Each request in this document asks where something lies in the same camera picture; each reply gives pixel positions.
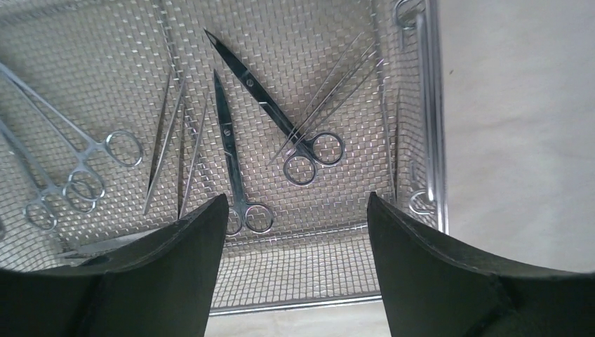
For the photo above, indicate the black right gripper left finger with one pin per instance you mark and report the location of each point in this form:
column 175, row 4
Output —
column 159, row 285

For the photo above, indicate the beige cloth wrap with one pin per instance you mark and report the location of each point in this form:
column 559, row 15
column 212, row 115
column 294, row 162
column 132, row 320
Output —
column 481, row 112

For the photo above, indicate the metal surgical scissors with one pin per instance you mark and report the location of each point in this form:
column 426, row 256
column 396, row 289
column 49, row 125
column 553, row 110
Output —
column 304, row 149

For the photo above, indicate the thin metal needle tweezers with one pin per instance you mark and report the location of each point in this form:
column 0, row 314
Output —
column 313, row 111

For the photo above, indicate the metal surgical instrument tray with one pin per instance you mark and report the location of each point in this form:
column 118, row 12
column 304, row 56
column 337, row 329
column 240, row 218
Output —
column 143, row 110

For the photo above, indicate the metal hemostat clamp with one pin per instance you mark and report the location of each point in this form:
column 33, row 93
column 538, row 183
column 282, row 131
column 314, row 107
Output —
column 92, row 145
column 37, row 211

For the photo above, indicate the metal scissors lower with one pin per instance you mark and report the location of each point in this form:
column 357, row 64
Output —
column 254, row 216

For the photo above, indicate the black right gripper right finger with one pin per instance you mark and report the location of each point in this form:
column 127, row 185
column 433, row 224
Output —
column 433, row 284

